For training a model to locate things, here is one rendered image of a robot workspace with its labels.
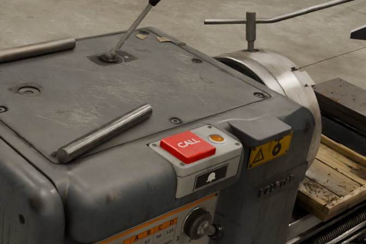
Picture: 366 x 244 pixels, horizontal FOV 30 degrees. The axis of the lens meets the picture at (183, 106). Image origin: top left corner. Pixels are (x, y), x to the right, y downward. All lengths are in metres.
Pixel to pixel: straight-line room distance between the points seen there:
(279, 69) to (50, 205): 0.69
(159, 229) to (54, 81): 0.30
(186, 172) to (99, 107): 0.20
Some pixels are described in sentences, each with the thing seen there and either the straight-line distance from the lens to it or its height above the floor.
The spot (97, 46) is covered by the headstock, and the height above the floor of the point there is 1.25.
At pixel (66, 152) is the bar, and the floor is 1.27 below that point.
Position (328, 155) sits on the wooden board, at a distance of 1.89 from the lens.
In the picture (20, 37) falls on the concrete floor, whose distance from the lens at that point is 4.68.
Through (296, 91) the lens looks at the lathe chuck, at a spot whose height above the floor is 1.20.
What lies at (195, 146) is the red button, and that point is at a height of 1.27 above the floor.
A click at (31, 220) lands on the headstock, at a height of 1.21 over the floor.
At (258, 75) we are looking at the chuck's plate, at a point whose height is 1.23.
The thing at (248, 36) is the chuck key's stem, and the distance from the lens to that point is 1.47.
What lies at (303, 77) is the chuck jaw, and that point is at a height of 1.20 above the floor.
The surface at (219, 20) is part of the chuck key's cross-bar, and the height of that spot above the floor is 1.29.
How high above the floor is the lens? 1.75
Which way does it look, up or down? 26 degrees down
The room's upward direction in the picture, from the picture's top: 10 degrees clockwise
